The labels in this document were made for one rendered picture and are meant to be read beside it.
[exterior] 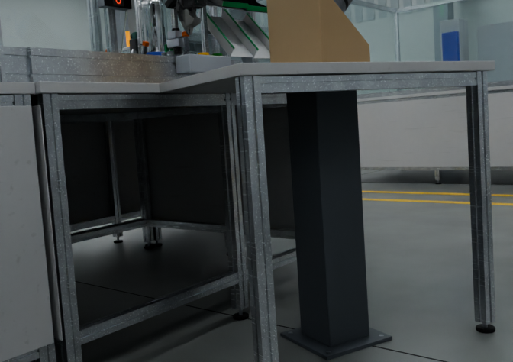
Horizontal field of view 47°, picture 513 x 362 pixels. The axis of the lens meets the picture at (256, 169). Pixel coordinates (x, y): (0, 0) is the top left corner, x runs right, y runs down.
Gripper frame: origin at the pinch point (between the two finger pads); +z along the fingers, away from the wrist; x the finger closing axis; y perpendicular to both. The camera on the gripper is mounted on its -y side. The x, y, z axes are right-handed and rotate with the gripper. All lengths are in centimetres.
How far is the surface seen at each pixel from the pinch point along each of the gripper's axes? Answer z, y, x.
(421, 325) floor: 108, 77, 23
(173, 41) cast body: 2.9, -5.7, -2.2
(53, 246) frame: 65, 18, -75
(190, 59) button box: 13.2, 18.7, -18.7
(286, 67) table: 23, 74, -41
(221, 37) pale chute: 0.4, -2.1, 21.0
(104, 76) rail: 19, 11, -48
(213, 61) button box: 13.5, 18.7, -7.6
